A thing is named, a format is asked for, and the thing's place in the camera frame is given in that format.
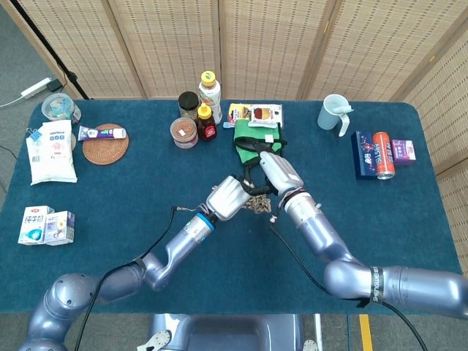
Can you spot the pale green scoop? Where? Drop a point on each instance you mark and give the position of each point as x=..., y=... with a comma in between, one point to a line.
x=343, y=109

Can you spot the yellow cap drink bottle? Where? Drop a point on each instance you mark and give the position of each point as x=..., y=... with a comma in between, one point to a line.
x=210, y=95

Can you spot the yellow red snack packet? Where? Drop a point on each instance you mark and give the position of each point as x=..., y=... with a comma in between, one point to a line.
x=235, y=111

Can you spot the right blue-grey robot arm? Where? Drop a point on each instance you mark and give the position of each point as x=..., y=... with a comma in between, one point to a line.
x=402, y=285

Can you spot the black lid glass jar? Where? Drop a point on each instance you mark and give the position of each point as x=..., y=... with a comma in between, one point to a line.
x=188, y=102

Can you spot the black power adapter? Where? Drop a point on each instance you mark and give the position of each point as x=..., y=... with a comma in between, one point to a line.
x=55, y=86

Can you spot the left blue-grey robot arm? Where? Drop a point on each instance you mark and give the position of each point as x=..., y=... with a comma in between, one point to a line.
x=175, y=245

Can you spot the round tub brown contents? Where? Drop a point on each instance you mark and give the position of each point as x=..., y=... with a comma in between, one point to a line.
x=184, y=131

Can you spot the white red snack packet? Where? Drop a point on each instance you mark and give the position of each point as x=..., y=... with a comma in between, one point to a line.
x=265, y=113

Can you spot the beige round disc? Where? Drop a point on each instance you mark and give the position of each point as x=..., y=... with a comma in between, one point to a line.
x=74, y=142

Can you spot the small light blue clip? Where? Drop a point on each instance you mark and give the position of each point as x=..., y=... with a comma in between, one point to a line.
x=227, y=125

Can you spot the blue white milk carton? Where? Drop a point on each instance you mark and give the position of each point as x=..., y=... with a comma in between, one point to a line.
x=34, y=226

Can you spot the dark blue printed box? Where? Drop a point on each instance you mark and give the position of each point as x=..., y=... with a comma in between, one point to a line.
x=363, y=157

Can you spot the green black fabric glove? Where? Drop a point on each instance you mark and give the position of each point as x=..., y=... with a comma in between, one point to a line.
x=248, y=137

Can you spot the bamboo folding screen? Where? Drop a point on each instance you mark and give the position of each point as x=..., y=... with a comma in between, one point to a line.
x=256, y=44

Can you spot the round woven brown coaster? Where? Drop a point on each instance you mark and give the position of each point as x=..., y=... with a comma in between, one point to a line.
x=106, y=151

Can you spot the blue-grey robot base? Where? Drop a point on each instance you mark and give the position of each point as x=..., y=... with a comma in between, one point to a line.
x=226, y=332

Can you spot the honey bear bottle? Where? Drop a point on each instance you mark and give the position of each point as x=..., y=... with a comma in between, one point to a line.
x=206, y=128

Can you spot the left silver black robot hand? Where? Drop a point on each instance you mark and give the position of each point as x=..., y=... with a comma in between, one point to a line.
x=226, y=199

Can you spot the black tripod stand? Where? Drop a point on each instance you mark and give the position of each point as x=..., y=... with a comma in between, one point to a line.
x=40, y=40

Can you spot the small purple box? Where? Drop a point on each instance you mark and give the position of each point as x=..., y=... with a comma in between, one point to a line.
x=402, y=151

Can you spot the purple NFC juice carton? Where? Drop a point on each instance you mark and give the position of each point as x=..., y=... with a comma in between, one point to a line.
x=58, y=228

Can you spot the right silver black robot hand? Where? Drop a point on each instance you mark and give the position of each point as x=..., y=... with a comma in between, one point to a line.
x=281, y=175

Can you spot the orange drink can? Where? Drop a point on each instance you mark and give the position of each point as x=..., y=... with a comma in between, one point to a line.
x=384, y=155

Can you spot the clear round plastic tub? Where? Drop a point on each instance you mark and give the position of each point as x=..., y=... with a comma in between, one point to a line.
x=58, y=106

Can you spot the white power strip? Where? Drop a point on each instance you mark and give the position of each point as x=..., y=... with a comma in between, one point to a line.
x=36, y=87

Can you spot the blue table cloth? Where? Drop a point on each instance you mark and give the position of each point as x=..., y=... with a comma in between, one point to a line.
x=109, y=204

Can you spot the blue binder clip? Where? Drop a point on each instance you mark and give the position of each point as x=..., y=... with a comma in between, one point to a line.
x=34, y=135

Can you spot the purple white toothpaste tube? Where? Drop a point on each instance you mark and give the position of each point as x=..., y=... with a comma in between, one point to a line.
x=98, y=133

